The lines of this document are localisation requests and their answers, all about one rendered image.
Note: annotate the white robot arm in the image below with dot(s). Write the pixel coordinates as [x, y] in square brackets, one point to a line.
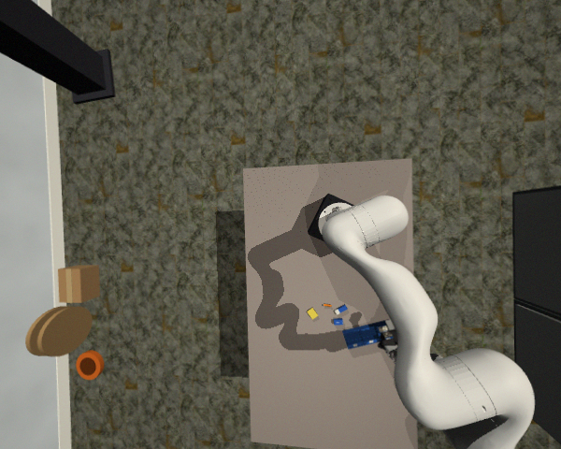
[440, 393]

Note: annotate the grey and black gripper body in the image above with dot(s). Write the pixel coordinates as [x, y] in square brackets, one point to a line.
[390, 347]

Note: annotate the blue and white eraser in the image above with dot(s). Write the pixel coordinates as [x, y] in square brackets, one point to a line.
[341, 309]

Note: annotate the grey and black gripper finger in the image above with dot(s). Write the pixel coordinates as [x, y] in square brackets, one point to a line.
[380, 343]

